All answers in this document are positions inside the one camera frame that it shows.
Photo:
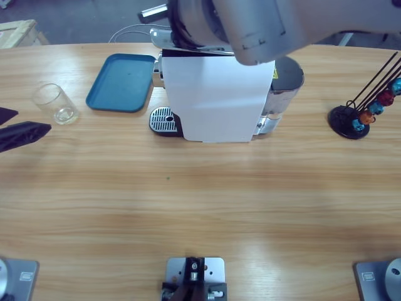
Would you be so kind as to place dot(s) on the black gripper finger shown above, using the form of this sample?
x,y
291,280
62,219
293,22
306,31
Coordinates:
x,y
22,135
6,115

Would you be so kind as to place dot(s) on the clear drinking glass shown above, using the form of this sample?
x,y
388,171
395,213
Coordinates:
x,y
67,114

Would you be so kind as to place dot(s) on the silver coffee machine lever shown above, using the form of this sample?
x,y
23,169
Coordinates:
x,y
159,36

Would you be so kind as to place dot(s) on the white capsule coffee machine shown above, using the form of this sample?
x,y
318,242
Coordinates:
x,y
219,100

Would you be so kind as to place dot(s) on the blue coffee capsule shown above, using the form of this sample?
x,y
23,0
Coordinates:
x,y
357,124
396,86

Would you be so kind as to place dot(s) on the orange coffee capsule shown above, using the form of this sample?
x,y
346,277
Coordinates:
x,y
366,117

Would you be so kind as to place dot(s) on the teal coffee capsule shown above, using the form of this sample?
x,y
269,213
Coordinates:
x,y
376,107

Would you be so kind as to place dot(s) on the red coffee capsule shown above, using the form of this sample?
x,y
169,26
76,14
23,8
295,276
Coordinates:
x,y
385,98

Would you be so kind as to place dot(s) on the wooden crate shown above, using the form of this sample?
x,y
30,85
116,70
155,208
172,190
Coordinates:
x,y
18,31

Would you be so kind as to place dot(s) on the teal plastic tray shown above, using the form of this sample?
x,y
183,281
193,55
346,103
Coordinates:
x,y
122,84

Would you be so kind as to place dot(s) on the black drip tray silver grate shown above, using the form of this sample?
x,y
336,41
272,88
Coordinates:
x,y
163,120

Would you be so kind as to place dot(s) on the clear water tank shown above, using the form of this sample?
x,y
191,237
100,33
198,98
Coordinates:
x,y
286,84

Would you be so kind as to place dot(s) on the black capsule stand with rods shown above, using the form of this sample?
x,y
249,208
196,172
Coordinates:
x,y
341,120

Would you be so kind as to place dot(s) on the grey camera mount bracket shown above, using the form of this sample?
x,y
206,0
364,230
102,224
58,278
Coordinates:
x,y
194,272

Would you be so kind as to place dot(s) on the white metal frame leg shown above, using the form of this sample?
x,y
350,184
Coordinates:
x,y
344,39

